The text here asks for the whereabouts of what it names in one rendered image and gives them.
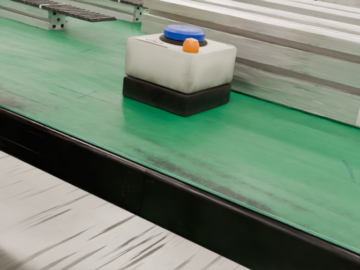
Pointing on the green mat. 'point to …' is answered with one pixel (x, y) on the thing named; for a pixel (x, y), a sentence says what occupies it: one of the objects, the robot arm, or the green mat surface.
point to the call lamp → (190, 45)
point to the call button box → (178, 74)
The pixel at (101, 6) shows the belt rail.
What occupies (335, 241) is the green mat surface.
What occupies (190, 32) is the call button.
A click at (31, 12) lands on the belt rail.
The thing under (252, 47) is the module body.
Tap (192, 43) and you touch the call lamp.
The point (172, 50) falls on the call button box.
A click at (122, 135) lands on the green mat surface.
